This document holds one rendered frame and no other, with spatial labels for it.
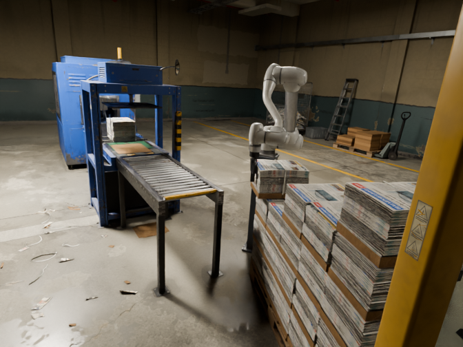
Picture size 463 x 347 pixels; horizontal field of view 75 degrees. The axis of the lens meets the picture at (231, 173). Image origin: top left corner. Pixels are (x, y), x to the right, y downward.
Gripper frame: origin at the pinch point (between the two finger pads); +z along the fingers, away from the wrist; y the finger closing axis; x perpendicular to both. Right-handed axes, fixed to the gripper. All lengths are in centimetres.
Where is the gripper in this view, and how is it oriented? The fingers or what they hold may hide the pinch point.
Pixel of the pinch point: (252, 177)
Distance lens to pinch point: 232.4
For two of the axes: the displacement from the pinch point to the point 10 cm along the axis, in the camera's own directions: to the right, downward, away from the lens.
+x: -9.8, 0.0, -2.1
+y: -2.0, -3.1, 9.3
